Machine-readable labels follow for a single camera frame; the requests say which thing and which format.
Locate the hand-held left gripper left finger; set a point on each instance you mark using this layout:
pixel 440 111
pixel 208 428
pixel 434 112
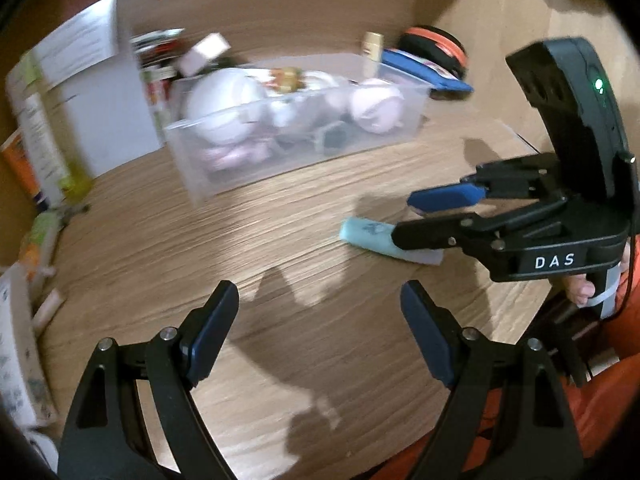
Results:
pixel 215 330

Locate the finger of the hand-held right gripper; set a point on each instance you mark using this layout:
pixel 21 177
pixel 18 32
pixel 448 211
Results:
pixel 445 197
pixel 430 235

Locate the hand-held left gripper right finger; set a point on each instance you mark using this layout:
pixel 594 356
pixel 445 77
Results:
pixel 425 330

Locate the teal tube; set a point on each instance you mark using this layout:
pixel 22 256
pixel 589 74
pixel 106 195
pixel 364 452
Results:
pixel 365 232

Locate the clear plastic bin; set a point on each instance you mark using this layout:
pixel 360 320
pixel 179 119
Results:
pixel 300 157

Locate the wooden desktop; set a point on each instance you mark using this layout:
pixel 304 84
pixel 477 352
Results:
pixel 150 240

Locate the person's right hand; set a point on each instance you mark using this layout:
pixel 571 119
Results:
pixel 582 290

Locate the blue pencil case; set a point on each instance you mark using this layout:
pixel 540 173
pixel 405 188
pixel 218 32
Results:
pixel 425 72

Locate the black orange pouch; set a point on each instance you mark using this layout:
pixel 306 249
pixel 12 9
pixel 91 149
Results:
pixel 435 42

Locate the cream lotion bottle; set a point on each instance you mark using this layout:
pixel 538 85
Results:
pixel 372 50

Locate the cream stick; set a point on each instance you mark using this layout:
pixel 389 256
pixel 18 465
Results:
pixel 50 307

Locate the pink knit cloth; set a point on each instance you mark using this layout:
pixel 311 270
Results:
pixel 235 154

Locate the white printed box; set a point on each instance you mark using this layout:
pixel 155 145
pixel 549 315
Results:
pixel 20 350

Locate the green orange packet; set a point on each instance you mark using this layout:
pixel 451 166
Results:
pixel 40 235

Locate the strawberry print booklet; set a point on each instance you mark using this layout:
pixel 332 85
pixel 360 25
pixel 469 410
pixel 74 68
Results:
pixel 155 92

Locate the orange white box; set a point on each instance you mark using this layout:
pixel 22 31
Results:
pixel 22 165

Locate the boxes along left edge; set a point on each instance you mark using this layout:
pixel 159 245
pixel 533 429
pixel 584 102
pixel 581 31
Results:
pixel 45 135

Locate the small white box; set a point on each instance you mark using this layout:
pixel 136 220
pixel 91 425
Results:
pixel 202 52

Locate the stack of booklets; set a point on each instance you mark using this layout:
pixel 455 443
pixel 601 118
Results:
pixel 155 47

